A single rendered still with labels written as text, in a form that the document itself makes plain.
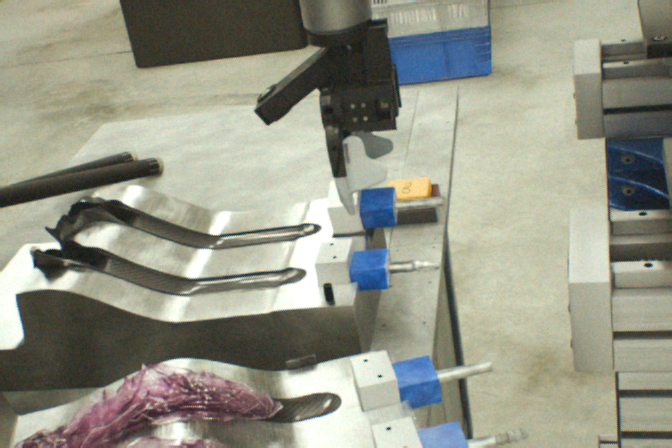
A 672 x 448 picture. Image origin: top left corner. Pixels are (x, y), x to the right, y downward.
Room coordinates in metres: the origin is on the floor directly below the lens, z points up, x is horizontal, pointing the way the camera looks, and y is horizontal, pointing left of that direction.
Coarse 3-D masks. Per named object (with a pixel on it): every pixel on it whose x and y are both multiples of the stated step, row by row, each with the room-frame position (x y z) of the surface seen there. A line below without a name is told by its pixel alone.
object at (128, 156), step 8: (128, 152) 1.63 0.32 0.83; (96, 160) 1.58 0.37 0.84; (104, 160) 1.59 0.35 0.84; (112, 160) 1.59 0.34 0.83; (120, 160) 1.60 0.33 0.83; (128, 160) 1.61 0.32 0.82; (72, 168) 1.55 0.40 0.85; (80, 168) 1.55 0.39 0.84; (88, 168) 1.56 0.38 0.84; (96, 168) 1.57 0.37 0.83; (40, 176) 1.51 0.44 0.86; (48, 176) 1.51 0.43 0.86; (16, 184) 1.47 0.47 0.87
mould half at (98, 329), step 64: (128, 192) 1.19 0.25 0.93; (128, 256) 1.05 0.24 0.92; (192, 256) 1.07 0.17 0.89; (256, 256) 1.04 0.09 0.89; (0, 320) 1.05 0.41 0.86; (64, 320) 0.96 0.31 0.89; (128, 320) 0.95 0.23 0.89; (192, 320) 0.93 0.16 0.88; (256, 320) 0.91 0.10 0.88; (320, 320) 0.90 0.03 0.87; (0, 384) 0.99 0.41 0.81; (64, 384) 0.97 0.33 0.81
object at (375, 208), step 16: (336, 192) 1.06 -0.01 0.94; (368, 192) 1.07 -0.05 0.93; (384, 192) 1.06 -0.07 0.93; (336, 208) 1.04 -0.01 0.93; (368, 208) 1.04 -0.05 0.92; (384, 208) 1.03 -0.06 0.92; (400, 208) 1.05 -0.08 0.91; (416, 208) 1.04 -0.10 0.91; (336, 224) 1.04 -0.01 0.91; (352, 224) 1.04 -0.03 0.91; (368, 224) 1.04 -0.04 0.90; (384, 224) 1.04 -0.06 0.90
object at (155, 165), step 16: (144, 160) 1.56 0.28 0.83; (160, 160) 1.57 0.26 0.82; (64, 176) 1.46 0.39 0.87; (80, 176) 1.47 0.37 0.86; (96, 176) 1.49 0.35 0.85; (112, 176) 1.50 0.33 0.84; (128, 176) 1.52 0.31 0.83; (144, 176) 1.55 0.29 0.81; (0, 192) 1.38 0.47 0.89; (16, 192) 1.40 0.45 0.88; (32, 192) 1.41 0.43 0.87; (48, 192) 1.43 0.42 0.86; (64, 192) 1.45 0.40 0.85
